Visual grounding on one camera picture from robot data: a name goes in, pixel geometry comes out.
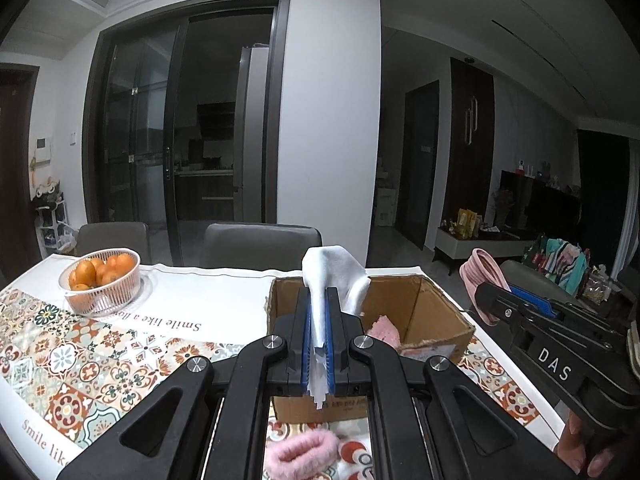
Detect low white bench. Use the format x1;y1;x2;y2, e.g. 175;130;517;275
432;225;536;263

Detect pink knitted cloth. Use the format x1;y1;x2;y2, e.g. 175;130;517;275
367;315;426;361

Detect brown cardboard box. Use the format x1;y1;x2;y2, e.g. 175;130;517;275
265;274;477;423

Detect yellow packets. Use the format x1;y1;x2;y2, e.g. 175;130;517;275
457;208;483;238

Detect white cloth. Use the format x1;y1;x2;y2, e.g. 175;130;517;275
301;245;371;411

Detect pink fuzzy hair band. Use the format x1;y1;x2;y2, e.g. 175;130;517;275
264;430;341;480

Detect pile of oranges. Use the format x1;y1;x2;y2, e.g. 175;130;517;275
67;254;137;293

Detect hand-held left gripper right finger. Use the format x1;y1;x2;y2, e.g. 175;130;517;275
325;286;576;480

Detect brown wooden door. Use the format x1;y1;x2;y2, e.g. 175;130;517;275
0;62;41;276

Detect person's right hand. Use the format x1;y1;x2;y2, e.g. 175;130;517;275
554;410;631;476

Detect white shoe rack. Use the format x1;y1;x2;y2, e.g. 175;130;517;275
32;177;68;261

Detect dark wooden cabinet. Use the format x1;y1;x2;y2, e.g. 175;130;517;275
445;57;496;231

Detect dark television cabinet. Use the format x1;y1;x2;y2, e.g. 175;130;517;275
500;170;583;241

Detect white plastic basket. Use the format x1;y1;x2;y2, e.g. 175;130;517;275
58;247;142;317

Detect dark sliding glass door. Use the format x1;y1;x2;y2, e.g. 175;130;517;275
82;0;292;238

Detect pink ribbed headband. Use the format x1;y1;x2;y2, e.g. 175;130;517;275
460;248;512;326

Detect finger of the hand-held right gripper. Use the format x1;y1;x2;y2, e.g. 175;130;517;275
474;282;532;329
507;284;562;319

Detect colourful clothes pile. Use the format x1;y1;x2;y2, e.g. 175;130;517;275
522;232;591;296

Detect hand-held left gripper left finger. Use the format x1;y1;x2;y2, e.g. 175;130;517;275
56;286;313;480

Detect grey dining chair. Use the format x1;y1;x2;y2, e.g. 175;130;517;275
500;259;626;306
75;221;151;266
202;223;323;268

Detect dark interior door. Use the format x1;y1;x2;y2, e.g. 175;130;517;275
395;80;441;251

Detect patterned tablecloth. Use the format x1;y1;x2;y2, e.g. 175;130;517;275
0;255;571;480

